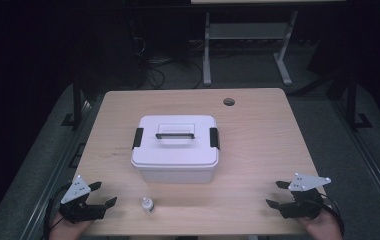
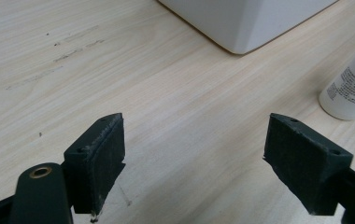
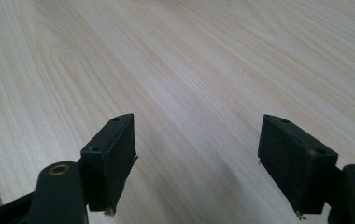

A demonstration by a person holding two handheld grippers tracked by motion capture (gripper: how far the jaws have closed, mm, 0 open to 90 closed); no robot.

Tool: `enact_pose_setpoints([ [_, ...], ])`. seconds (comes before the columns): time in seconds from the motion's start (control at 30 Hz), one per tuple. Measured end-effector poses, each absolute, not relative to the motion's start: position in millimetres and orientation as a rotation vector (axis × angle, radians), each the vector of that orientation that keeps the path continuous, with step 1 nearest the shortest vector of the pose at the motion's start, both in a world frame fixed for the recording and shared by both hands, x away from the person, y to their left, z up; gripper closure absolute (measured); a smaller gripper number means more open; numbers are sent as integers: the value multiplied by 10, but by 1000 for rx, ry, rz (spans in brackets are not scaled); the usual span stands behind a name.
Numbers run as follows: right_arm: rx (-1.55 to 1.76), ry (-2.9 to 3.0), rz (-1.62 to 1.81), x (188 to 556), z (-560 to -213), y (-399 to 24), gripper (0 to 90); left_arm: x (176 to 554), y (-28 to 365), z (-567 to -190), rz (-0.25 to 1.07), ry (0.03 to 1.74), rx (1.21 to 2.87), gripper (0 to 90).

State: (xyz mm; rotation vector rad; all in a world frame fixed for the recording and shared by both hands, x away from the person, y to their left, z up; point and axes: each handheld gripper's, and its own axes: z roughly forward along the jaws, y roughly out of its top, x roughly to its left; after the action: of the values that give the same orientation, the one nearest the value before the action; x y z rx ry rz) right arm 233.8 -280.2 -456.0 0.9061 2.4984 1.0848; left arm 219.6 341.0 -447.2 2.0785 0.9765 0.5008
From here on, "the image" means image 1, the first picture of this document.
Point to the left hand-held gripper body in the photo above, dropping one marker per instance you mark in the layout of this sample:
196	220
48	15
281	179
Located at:
78	210

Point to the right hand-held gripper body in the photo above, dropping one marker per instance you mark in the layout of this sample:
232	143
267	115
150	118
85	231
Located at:
303	205

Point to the small white bottle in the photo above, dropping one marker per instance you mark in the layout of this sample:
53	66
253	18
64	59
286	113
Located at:
147	205

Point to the white plastic storage box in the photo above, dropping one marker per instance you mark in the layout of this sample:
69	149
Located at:
174	175

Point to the person's left hand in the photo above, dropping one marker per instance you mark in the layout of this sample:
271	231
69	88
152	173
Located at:
66	230

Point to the person's right hand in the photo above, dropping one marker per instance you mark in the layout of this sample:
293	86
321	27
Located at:
324	229

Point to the aluminium floor rail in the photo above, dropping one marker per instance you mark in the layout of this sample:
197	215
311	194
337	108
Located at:
53	180
371	166

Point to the black upright post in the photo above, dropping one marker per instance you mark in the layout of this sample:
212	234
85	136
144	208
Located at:
77	100
351	100

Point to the grey metal-frame desk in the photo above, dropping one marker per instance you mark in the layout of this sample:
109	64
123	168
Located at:
244	30

